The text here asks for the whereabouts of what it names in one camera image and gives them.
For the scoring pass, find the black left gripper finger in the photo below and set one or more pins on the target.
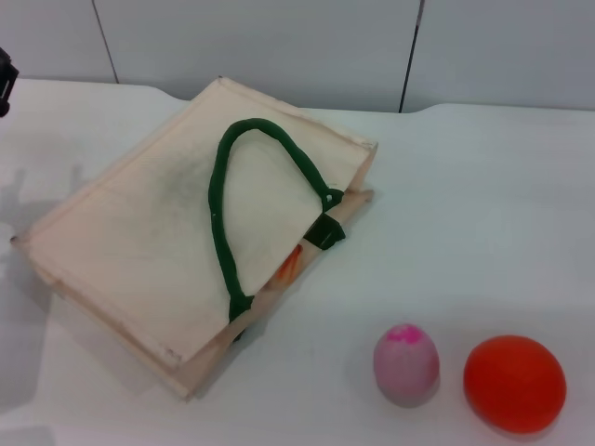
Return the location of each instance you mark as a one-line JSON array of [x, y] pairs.
[[7, 79]]

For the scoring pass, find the orange striped bread loaf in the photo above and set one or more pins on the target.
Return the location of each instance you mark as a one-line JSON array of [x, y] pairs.
[[290, 271]]

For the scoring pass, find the pink egg shaped toy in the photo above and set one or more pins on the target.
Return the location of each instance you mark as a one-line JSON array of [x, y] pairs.
[[405, 367]]

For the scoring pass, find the orange red ball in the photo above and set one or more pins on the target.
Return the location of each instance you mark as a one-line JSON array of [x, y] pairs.
[[513, 383]]

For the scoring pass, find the thin black wall strip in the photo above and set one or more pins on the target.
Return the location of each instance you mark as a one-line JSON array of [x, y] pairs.
[[409, 60]]

